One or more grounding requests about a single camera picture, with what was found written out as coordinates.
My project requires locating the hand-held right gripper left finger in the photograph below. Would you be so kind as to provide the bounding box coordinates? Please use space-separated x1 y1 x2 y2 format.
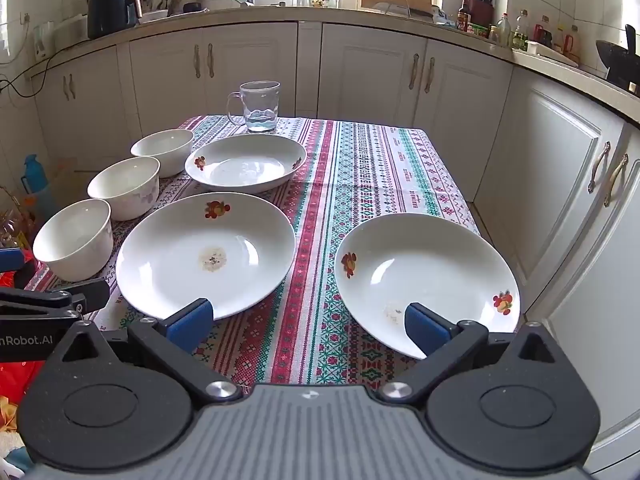
47 298 243 408

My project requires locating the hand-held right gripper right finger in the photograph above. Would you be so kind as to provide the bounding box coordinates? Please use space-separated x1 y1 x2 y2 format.
377 302 568 406

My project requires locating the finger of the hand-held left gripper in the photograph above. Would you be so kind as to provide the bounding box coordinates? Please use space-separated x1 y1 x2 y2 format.
0 278 112 322
0 248 37 290

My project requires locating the white floral ceramic bowl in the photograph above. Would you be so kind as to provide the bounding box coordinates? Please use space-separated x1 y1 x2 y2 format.
87 156 161 222
32 198 114 282
131 129 195 177

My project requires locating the large white fruit-print plate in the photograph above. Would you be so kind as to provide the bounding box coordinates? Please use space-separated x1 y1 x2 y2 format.
116 192 297 322

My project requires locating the deep white fruit-print plate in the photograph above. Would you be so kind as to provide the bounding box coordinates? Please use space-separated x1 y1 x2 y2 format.
185 134 307 195

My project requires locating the wicker basket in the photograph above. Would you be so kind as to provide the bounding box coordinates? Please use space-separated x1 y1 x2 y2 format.
0 185 36 251

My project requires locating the blue plastic water jug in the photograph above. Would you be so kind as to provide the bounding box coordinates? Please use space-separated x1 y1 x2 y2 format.
21 154 57 221

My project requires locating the patterned woven tablecloth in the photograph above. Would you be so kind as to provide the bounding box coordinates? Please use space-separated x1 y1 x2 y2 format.
24 115 496 391

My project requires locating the clear plastic jug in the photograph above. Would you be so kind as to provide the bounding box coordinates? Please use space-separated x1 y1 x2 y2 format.
33 21 56 60

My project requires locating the clear glass mug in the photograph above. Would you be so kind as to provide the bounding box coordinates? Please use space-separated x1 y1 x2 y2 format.
226 80 281 134

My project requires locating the white countertop appliance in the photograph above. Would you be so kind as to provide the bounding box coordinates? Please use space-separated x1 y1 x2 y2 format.
52 14 90 52

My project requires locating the dark blue air fryer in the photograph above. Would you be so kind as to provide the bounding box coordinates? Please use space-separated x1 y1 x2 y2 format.
87 0 141 40

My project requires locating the white plastic tray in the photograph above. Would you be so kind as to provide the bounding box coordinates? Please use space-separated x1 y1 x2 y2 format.
525 40 582 67

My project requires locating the green liquid bottle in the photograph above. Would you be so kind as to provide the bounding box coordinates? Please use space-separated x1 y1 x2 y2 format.
512 8 530 51

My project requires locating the knife block with knives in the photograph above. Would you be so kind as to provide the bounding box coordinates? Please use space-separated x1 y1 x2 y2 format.
467 0 497 27

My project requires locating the black wok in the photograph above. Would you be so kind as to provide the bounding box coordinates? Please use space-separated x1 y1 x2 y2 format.
595 24 640 96

